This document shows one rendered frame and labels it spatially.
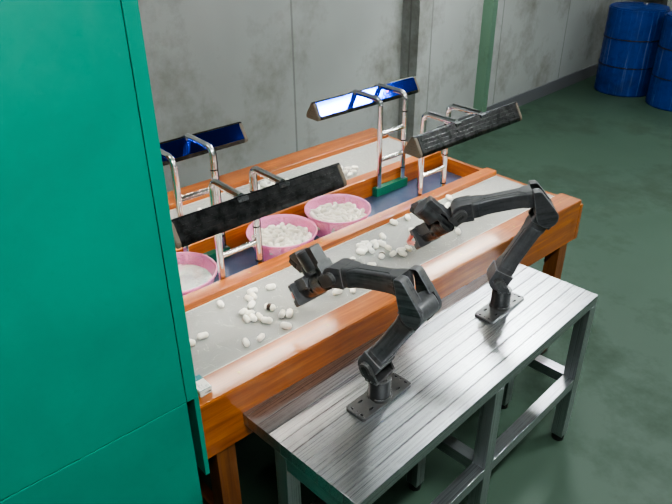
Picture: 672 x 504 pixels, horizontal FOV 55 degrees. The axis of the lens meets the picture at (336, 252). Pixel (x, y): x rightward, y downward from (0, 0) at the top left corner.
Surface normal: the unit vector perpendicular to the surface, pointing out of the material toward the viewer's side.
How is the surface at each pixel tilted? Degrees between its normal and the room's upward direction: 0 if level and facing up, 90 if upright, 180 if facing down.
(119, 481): 90
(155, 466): 90
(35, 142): 90
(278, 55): 90
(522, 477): 0
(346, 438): 0
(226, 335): 0
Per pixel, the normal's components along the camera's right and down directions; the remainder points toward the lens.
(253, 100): 0.71, 0.35
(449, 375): -0.01, -0.87
